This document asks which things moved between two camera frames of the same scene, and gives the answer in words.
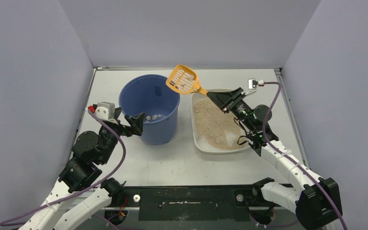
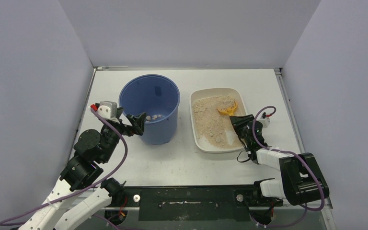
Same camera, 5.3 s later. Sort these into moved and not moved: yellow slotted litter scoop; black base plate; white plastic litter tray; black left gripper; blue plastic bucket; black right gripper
Moved: black right gripper; yellow slotted litter scoop
Not moved: blue plastic bucket; white plastic litter tray; black left gripper; black base plate
